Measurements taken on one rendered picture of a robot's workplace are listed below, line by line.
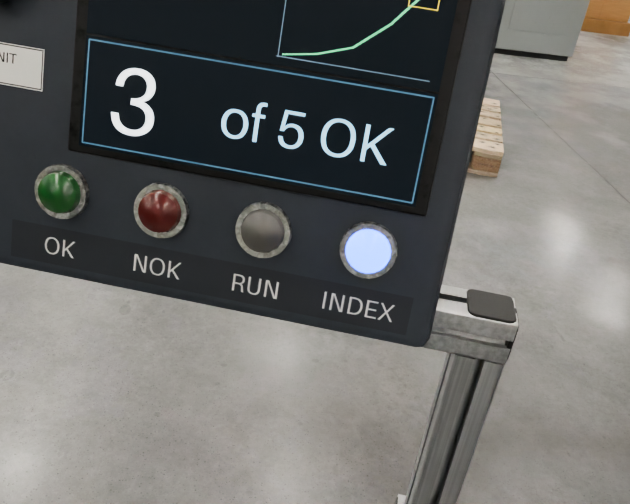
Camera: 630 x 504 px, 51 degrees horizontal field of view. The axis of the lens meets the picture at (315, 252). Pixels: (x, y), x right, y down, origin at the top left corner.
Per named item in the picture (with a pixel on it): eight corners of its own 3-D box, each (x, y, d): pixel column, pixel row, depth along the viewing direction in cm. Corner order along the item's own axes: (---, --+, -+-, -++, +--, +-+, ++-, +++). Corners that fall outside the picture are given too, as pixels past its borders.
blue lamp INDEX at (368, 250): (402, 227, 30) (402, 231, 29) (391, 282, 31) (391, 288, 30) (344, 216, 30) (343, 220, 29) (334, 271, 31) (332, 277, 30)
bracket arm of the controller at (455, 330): (502, 336, 42) (515, 297, 40) (506, 366, 39) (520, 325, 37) (145, 265, 44) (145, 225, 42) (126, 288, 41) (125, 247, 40)
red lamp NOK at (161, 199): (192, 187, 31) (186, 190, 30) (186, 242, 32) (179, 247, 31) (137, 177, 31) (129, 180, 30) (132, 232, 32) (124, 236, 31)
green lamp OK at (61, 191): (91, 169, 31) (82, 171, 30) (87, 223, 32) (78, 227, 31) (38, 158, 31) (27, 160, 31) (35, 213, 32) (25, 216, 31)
